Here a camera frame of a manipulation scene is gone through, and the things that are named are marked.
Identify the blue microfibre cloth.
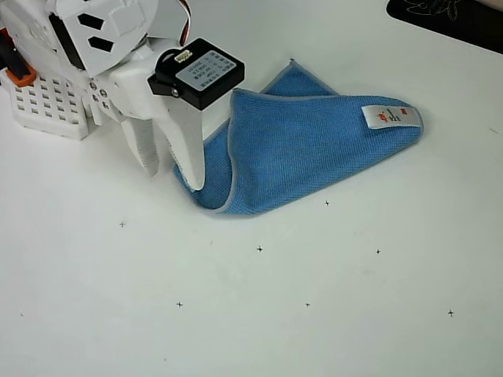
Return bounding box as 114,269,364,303
172,58,426,217

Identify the red black white servo cable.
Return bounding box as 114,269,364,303
174,0,194,46

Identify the white perforated arm base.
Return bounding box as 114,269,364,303
0,67,104,141

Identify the orange and black clamp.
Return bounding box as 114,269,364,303
0,27,36,86

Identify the black mat with line drawing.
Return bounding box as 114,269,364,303
385,0,503,56

